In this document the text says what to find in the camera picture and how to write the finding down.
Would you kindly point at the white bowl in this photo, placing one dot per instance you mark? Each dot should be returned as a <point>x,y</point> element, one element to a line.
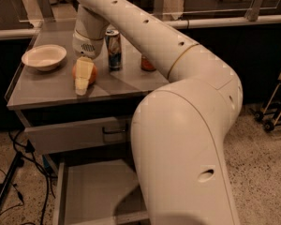
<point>45,57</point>

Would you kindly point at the white rail pipe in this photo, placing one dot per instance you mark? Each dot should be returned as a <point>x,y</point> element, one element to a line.
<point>223,22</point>

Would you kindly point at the orange fruit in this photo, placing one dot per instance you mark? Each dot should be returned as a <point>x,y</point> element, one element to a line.
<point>93,75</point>

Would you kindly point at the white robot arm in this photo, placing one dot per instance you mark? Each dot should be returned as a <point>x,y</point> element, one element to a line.
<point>178,130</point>

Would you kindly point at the blue silver drink can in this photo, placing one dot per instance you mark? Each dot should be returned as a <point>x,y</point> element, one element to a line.
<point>113,43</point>

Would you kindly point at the red cola can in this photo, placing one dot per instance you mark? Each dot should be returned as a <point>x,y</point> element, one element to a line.
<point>146,64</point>

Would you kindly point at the top grey drawer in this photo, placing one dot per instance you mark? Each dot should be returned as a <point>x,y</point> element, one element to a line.
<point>71,136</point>

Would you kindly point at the open middle grey drawer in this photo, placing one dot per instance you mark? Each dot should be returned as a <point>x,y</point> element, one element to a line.
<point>103,193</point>

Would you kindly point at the black stand leg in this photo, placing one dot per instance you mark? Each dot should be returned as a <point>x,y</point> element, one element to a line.
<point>4,186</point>

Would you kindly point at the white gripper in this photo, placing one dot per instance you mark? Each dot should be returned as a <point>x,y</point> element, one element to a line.
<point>85,46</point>

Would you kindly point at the wheeled cart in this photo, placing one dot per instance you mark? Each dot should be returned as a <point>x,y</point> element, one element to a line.
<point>270,112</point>

